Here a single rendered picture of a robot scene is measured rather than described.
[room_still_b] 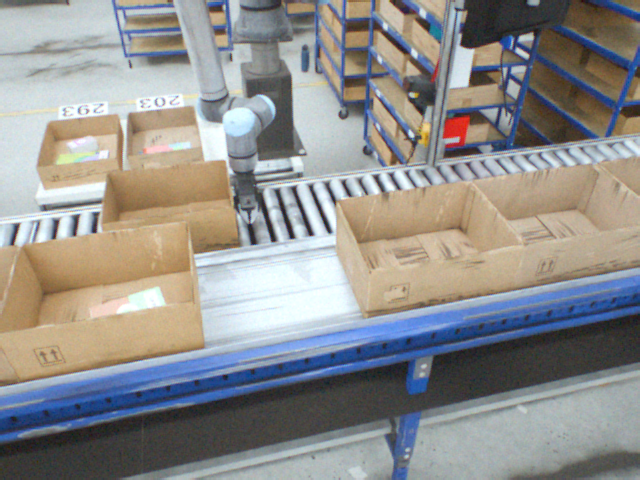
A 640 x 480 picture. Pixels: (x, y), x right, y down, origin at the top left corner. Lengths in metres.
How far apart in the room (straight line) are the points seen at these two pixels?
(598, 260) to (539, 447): 0.96
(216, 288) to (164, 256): 0.16
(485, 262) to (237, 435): 0.75
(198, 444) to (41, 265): 0.59
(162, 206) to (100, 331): 0.84
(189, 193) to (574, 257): 1.24
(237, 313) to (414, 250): 0.53
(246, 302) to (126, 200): 0.74
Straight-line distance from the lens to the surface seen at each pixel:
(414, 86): 2.05
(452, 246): 1.56
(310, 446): 1.83
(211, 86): 1.68
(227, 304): 1.38
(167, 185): 1.93
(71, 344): 1.25
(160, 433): 1.50
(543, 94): 3.52
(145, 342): 1.24
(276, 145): 2.21
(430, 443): 2.19
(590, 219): 1.80
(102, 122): 2.50
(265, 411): 1.48
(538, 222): 1.74
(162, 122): 2.49
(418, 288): 1.29
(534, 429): 2.33
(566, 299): 1.47
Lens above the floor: 1.86
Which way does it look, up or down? 39 degrees down
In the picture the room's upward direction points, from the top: straight up
